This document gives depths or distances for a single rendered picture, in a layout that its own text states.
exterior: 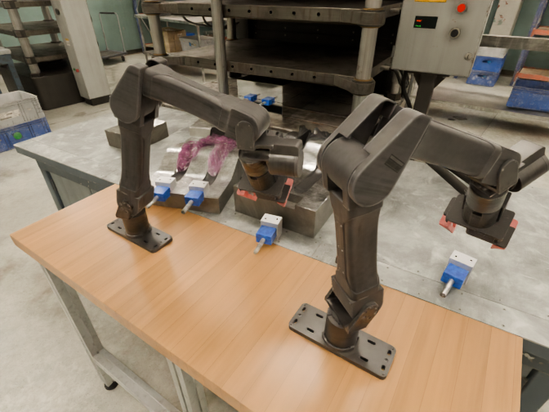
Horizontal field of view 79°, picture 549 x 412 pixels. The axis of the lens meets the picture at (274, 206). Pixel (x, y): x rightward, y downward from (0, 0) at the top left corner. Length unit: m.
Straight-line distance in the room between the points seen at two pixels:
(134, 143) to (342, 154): 0.50
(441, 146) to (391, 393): 0.42
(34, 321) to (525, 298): 1.98
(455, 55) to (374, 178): 1.17
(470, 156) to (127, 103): 0.60
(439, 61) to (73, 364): 1.97
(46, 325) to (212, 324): 1.39
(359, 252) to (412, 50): 1.16
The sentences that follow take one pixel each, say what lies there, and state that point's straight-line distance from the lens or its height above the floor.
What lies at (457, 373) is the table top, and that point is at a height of 0.80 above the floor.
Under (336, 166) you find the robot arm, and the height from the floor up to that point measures 1.19.
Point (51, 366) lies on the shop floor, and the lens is 1.86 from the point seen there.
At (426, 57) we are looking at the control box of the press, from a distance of 1.56.
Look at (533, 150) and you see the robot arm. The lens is 0.69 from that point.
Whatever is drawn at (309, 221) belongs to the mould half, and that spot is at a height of 0.85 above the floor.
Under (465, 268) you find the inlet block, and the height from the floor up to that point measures 0.84.
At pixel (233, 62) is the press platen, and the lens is 1.86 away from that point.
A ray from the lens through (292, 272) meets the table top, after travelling 0.82.
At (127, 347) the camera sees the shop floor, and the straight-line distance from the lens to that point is 1.77.
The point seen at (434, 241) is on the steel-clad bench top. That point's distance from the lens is 0.99.
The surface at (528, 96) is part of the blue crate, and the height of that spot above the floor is 0.39.
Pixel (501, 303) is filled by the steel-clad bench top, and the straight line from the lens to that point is 0.90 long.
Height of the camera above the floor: 1.38
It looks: 34 degrees down
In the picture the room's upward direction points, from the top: straight up
